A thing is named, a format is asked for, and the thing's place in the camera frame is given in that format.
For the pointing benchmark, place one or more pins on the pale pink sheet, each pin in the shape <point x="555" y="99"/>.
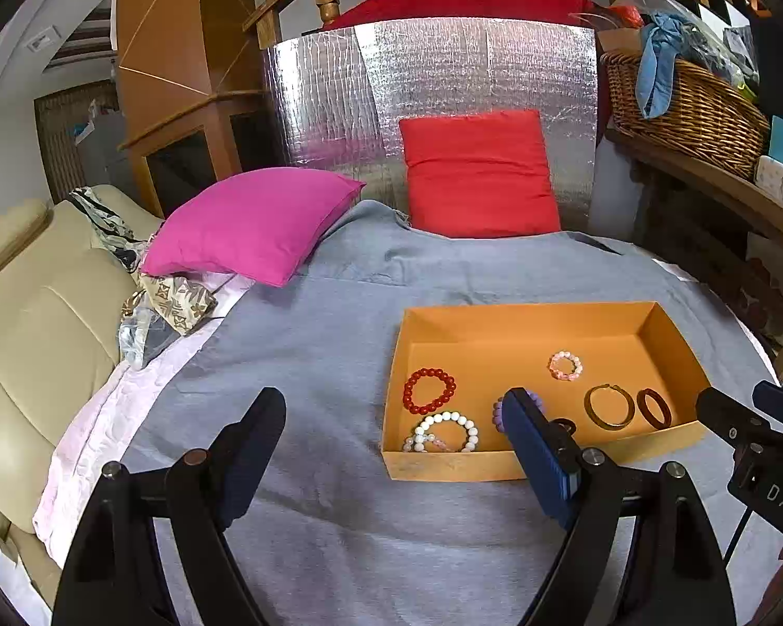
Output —
<point x="98" y="430"/>

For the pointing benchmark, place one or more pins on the silver foil sheet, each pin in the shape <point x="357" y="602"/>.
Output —
<point x="339" y="98"/>

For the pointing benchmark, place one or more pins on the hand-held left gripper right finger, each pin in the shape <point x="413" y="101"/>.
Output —
<point x="538" y="456"/>

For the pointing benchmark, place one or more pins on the wooden cabinet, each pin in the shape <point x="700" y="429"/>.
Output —
<point x="176" y="65"/>

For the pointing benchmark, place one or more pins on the gold bangle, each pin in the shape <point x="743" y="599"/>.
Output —
<point x="590" y="407"/>

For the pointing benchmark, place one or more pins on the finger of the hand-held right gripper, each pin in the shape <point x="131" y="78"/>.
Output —
<point x="724" y="414"/>
<point x="780" y="399"/>

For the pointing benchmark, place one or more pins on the beige sofa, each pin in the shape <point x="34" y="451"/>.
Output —
<point x="32" y="339"/>

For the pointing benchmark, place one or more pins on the wooden shelf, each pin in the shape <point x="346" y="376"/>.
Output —
<point x="711" y="173"/>

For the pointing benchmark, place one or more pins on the beige patterned cloth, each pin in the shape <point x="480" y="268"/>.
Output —
<point x="179" y="300"/>

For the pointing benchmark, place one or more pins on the wicker basket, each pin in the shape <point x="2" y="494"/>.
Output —
<point x="691" y="124"/>

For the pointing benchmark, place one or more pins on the white wall switch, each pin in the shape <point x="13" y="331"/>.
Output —
<point x="42" y="40"/>

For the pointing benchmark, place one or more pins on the red cushion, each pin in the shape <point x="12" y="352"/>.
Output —
<point x="483" y="169"/>

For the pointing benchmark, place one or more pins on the black and white patterned scarf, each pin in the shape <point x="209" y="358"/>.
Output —
<point x="108" y="235"/>

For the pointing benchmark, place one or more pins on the woven brown door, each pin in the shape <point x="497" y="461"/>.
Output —
<point x="62" y="143"/>

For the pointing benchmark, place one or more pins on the pink cushion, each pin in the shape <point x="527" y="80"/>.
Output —
<point x="254" y="222"/>

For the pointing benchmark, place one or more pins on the crumpled plastic bag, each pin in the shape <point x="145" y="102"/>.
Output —
<point x="633" y="3"/>

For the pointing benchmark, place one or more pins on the blue cloth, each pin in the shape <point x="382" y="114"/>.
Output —
<point x="659" y="59"/>

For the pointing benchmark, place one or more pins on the clear plastic bag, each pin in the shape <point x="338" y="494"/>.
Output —
<point x="145" y="339"/>

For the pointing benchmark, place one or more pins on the orange cardboard box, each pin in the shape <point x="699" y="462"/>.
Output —
<point x="496" y="463"/>

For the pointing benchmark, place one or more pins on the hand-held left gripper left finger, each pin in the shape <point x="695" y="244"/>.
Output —
<point x="251" y="463"/>

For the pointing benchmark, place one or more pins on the dark red bangle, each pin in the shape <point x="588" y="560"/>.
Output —
<point x="643" y="404"/>

